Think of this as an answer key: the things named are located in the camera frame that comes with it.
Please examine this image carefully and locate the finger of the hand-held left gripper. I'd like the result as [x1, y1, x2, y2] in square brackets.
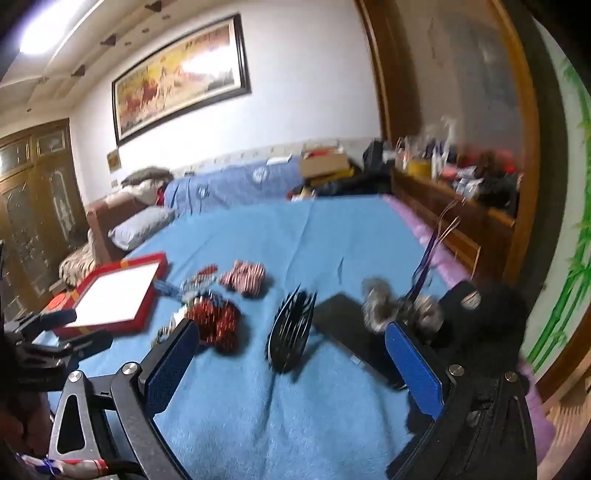
[16, 330, 114, 371]
[0, 308, 78, 346]

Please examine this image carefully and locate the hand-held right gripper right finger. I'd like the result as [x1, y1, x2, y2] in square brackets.
[385, 322, 539, 480]

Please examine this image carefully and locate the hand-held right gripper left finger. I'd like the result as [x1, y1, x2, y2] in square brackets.
[46, 318, 201, 480]

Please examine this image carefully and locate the grey fur hair tie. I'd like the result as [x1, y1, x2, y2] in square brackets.
[410, 294, 445, 343]
[361, 276, 403, 331]

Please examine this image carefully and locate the red beaded hair accessory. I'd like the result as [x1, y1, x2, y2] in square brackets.
[185, 296, 242, 354]

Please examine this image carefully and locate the red gift box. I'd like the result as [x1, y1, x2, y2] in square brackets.
[46, 252, 168, 340]

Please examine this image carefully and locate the red plaid scrunchie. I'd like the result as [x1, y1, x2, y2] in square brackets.
[219, 260, 267, 296]

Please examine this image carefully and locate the black claw hair clip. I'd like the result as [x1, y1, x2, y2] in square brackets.
[267, 285, 318, 374]

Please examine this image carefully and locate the floral blanket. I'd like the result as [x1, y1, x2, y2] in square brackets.
[58, 240, 100, 292]

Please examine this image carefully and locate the dark flat phone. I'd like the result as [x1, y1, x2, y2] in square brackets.
[314, 294, 411, 391]

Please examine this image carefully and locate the wooden wardrobe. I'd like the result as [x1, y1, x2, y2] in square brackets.
[0, 117, 89, 319]

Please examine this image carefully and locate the red striped cloth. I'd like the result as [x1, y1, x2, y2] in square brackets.
[14, 455, 109, 480]

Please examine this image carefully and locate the brown folded quilt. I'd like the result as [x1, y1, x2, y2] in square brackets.
[85, 191, 154, 265]

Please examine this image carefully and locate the blue blanket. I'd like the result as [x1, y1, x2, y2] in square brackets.
[34, 194, 455, 480]

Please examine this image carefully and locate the grey pillow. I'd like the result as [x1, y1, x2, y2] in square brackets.
[108, 206, 177, 252]

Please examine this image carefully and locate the wooden dresser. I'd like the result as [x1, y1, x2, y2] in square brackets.
[390, 168, 519, 278]

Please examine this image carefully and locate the grey folded blanket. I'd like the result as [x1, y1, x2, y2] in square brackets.
[121, 167, 174, 204]

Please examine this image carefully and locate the blue patterned bed cover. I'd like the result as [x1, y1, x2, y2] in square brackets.
[164, 157, 320, 219]

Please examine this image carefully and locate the black bag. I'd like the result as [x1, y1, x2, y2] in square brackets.
[362, 138, 398, 174]

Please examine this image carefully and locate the cardboard box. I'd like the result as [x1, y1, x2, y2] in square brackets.
[299, 147, 351, 179]

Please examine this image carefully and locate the wooden framed mirror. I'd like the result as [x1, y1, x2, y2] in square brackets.
[355, 0, 542, 288]

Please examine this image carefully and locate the ceiling light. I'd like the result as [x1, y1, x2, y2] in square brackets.
[18, 0, 108, 54]

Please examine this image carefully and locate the white pearl bracelet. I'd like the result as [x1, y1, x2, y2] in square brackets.
[178, 277, 216, 306]

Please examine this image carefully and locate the red bead bracelet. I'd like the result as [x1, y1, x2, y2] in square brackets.
[185, 264, 219, 285]

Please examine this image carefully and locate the green bamboo wall sticker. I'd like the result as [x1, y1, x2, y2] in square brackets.
[525, 55, 591, 372]

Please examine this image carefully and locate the framed wall painting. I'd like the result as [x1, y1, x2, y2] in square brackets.
[112, 13, 253, 147]

